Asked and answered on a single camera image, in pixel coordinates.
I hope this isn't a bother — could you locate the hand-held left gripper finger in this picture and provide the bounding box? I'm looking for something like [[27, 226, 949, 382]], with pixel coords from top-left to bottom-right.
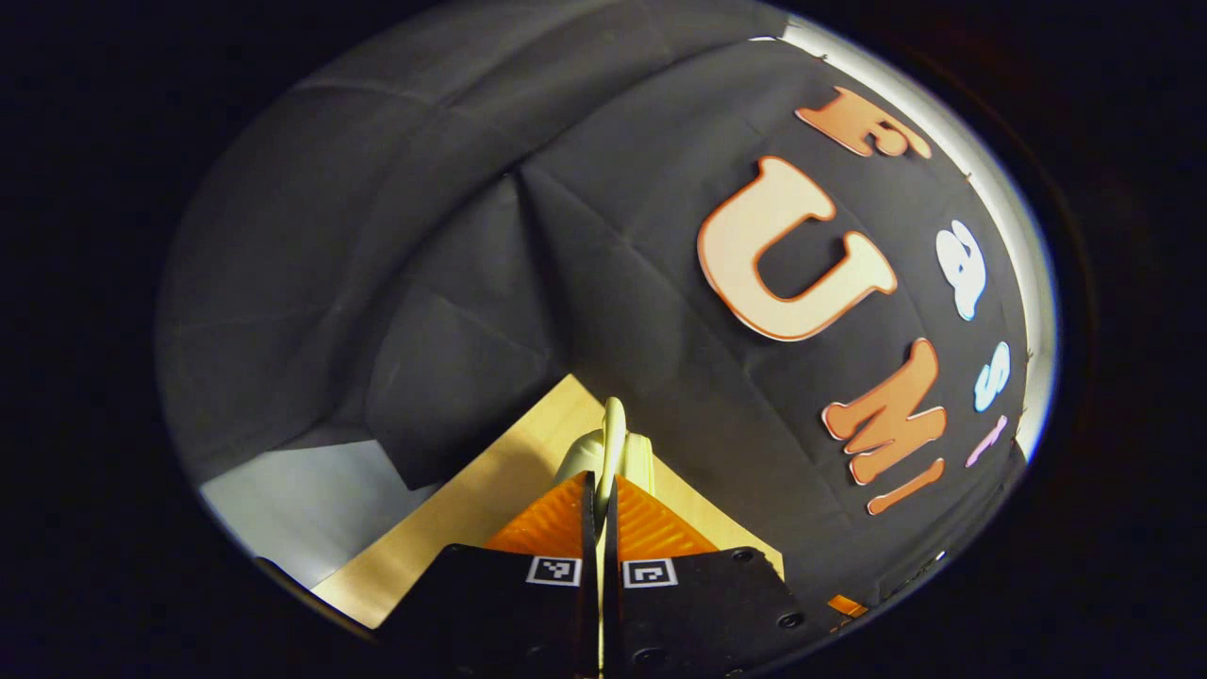
[[603, 474, 850, 679], [377, 470, 602, 679]]

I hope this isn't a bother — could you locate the black backdrop cloth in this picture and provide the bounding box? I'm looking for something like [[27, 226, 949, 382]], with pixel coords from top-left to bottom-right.
[[156, 0, 1038, 604]]

